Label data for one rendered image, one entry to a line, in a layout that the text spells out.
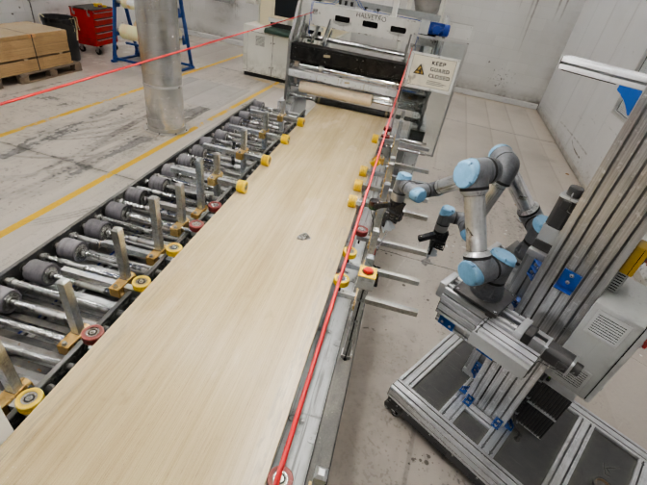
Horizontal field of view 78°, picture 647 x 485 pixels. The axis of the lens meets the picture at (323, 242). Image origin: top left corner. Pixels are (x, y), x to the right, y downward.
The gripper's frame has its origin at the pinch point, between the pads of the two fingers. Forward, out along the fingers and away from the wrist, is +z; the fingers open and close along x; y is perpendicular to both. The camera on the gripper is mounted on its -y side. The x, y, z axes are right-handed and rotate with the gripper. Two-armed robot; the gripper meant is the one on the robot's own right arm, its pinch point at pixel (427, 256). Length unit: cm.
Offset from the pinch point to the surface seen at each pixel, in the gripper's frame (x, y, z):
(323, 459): -130, -33, 13
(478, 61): 857, 110, 7
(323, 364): -82, -43, 21
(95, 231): -55, -181, 0
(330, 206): 19, -66, -7
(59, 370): -133, -137, 1
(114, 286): -92, -143, -4
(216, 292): -82, -98, -7
